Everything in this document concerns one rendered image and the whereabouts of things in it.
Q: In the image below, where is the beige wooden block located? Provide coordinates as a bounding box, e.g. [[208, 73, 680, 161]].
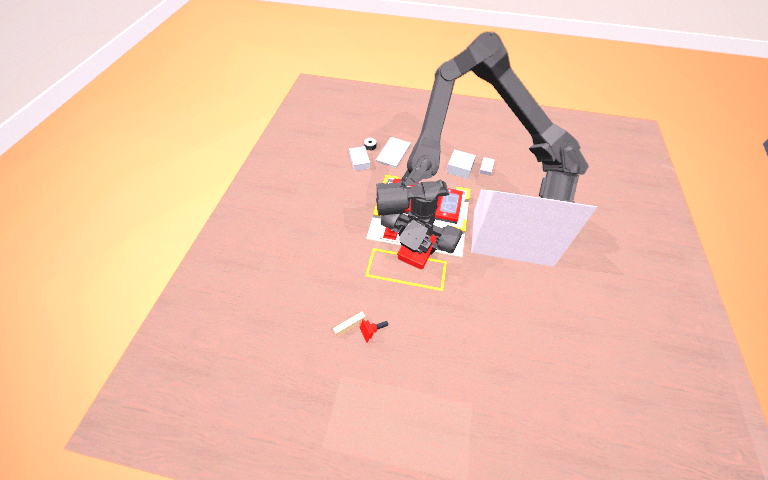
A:
[[333, 311, 366, 337]]

